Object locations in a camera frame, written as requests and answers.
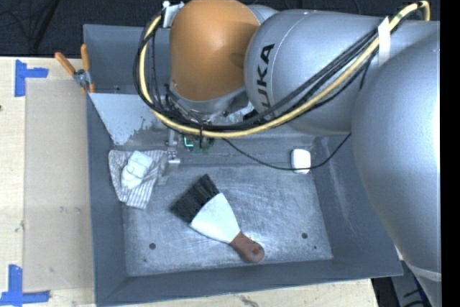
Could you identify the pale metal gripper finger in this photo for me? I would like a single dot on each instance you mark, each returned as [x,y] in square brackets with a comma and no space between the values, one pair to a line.
[173,155]
[163,174]

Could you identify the white striped cloth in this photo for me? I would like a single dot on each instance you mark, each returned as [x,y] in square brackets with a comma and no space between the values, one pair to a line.
[138,196]

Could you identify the white lumpy object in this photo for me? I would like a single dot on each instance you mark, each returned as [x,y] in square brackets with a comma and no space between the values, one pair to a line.
[136,169]

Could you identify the pale cardboard board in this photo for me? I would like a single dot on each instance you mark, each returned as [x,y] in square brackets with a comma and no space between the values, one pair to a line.
[54,172]

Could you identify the grey metal bin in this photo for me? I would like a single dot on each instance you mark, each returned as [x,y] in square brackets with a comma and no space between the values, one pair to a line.
[251,197]

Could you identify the white rounded block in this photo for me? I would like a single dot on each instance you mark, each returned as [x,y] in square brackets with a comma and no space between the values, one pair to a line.
[300,160]

